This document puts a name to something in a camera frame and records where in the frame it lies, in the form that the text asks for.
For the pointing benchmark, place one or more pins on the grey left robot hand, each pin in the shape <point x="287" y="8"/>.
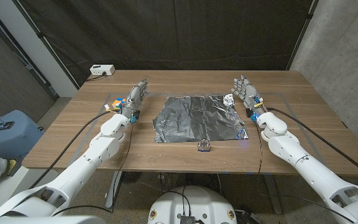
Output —
<point x="132" y="101"/>

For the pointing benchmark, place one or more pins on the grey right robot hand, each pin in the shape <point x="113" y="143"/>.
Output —
<point x="249" y="93"/>

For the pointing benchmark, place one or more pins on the aluminum foil sheet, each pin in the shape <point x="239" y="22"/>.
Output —
<point x="197" y="118"/>

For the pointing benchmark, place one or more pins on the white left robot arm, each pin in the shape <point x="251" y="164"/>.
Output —
<point x="73" y="177"/>

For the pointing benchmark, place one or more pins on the white robot shoulder cover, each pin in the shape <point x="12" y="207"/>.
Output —
<point x="42" y="220"/>

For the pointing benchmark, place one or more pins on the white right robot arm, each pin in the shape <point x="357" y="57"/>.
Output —
<point x="306" y="168"/>

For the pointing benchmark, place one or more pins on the colourful cube toy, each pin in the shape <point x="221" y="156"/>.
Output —
<point x="117" y="103"/>

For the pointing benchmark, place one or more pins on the small foil-wrapped object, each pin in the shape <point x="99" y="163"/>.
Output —
<point x="204" y="146"/>

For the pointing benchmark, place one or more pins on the grey tape outline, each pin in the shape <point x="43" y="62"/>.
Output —
<point x="157" y="93"/>

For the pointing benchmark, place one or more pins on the white power strip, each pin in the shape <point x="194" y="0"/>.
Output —
<point x="102" y="69"/>

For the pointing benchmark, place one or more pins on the black ribbed round object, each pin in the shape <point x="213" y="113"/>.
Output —
<point x="131" y="177"/>

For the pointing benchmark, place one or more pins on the black backdrop stand pole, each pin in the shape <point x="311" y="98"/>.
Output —
<point x="45" y="40"/>
<point x="301" y="31"/>

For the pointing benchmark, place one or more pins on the grey table leg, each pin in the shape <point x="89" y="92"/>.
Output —
<point x="273" y="196"/>
<point x="113" y="189"/>

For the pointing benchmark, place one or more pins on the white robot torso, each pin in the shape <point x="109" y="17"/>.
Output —
<point x="194" y="202"/>

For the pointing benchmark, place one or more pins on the blue plastic container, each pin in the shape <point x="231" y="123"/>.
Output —
<point x="14" y="140"/>

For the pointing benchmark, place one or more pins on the black slipper yellow insole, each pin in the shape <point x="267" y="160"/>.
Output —
<point x="12" y="166"/>

